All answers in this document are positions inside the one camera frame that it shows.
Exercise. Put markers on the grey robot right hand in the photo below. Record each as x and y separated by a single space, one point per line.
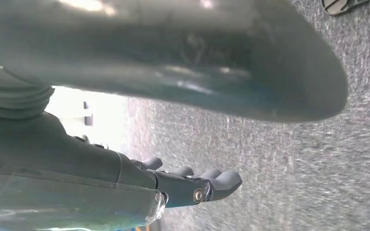
172 47

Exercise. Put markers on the robot right arm sleeve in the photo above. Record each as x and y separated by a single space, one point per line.
9 98

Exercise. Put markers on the grey robot foot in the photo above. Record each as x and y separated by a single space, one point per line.
338 6

